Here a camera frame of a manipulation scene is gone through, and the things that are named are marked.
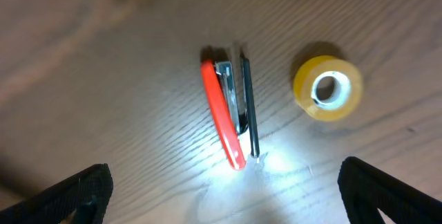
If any red stapler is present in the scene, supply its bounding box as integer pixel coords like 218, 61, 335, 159
200, 56, 260, 171

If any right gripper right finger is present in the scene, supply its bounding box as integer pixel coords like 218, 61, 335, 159
338, 156, 441, 224

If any yellow tape roll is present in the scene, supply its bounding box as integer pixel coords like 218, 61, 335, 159
294, 55, 363, 122

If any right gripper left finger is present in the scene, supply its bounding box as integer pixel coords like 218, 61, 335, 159
1, 164, 113, 224

